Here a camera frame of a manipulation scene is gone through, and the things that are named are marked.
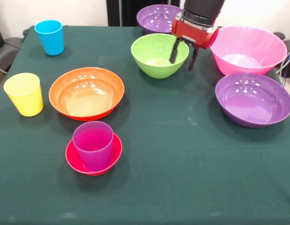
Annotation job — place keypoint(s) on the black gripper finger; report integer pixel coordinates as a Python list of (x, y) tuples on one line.
[(191, 59), (174, 51)]

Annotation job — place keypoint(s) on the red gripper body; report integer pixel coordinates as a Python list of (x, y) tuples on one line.
[(194, 34)]

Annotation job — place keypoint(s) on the green bowl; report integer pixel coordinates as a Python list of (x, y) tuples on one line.
[(149, 54)]

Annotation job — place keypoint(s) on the purple rounded deep bowl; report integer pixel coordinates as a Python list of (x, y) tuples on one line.
[(154, 18)]

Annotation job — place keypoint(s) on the orange wide shallow bowl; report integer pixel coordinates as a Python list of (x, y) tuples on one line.
[(86, 96)]

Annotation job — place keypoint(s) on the purple plastic cup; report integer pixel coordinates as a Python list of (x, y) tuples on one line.
[(94, 157)]

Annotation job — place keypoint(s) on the red small bowl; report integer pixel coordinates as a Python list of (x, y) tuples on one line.
[(73, 161)]

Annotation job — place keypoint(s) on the pink large bowl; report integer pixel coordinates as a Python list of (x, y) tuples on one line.
[(246, 51)]

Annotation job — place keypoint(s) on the purple wide shallow bowl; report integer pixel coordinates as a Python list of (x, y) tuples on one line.
[(253, 100)]

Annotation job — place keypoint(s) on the black rounded object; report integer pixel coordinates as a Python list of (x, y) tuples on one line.
[(279, 35)]

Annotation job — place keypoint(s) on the dark green table cloth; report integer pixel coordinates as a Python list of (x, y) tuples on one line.
[(206, 175)]

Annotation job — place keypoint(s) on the blue plastic cup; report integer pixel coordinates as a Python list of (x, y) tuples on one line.
[(51, 39)]

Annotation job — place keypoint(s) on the black small knob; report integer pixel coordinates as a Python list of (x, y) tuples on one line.
[(25, 32)]

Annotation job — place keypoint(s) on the yellow plastic cup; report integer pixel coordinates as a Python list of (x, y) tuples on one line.
[(25, 100)]

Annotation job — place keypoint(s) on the black office chair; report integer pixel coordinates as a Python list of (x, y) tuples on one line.
[(9, 47)]

